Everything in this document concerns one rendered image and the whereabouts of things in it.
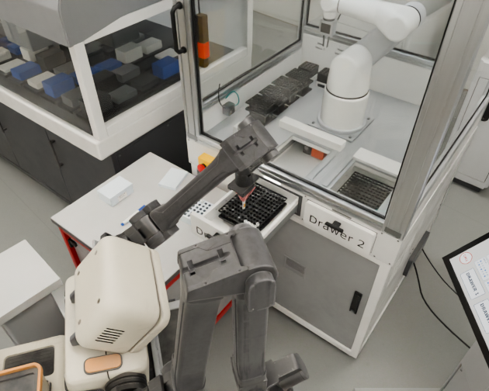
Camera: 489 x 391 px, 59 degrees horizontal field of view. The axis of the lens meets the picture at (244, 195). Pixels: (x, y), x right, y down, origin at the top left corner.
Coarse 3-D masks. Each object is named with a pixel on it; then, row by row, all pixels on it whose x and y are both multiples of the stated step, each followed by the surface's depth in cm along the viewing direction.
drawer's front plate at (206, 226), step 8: (192, 216) 163; (200, 216) 161; (192, 224) 166; (200, 224) 163; (208, 224) 159; (216, 224) 159; (192, 232) 170; (200, 232) 166; (208, 232) 162; (216, 232) 159; (224, 232) 156
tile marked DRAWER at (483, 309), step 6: (486, 300) 125; (474, 306) 127; (480, 306) 126; (486, 306) 124; (480, 312) 125; (486, 312) 124; (480, 318) 124; (486, 318) 123; (486, 324) 122; (486, 330) 121
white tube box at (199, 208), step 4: (200, 200) 187; (204, 200) 187; (196, 204) 185; (200, 204) 185; (204, 204) 185; (208, 204) 185; (212, 204) 185; (192, 208) 183; (196, 208) 185; (200, 208) 184; (204, 208) 183; (208, 208) 184; (188, 212) 183; (196, 212) 182; (200, 212) 182; (204, 212) 182; (184, 216) 180; (188, 216) 180; (184, 220) 182; (188, 220) 180
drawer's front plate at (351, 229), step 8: (312, 208) 167; (320, 208) 165; (304, 216) 173; (312, 216) 170; (320, 216) 167; (328, 216) 164; (336, 216) 162; (312, 224) 172; (320, 224) 170; (344, 224) 161; (352, 224) 159; (328, 232) 169; (336, 232) 166; (344, 232) 164; (352, 232) 161; (360, 232) 158; (368, 232) 156; (344, 240) 166; (352, 240) 163; (360, 240) 161; (368, 240) 158; (360, 248) 163; (368, 248) 161
